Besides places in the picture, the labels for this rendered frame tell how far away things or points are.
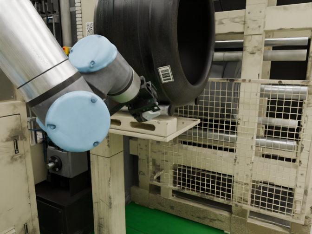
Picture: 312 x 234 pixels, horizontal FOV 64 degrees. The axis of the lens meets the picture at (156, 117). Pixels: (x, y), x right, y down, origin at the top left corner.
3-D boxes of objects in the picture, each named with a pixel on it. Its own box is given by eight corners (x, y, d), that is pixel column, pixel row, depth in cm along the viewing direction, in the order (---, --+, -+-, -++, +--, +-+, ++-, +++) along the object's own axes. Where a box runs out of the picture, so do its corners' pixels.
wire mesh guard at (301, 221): (146, 182, 164) (146, 76, 150) (148, 181, 166) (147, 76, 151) (303, 224, 121) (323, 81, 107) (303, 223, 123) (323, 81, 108)
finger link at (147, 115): (165, 121, 80) (155, 111, 72) (148, 127, 81) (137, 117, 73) (164, 113, 81) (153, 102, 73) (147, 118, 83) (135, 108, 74)
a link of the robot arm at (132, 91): (102, 100, 58) (99, 68, 63) (112, 108, 63) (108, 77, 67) (136, 88, 56) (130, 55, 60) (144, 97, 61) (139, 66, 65)
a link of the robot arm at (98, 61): (56, 62, 50) (84, 23, 51) (91, 89, 61) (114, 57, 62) (85, 79, 46) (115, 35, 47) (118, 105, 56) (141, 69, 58)
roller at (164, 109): (106, 100, 112) (103, 109, 112) (99, 97, 109) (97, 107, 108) (175, 106, 96) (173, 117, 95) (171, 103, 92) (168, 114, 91)
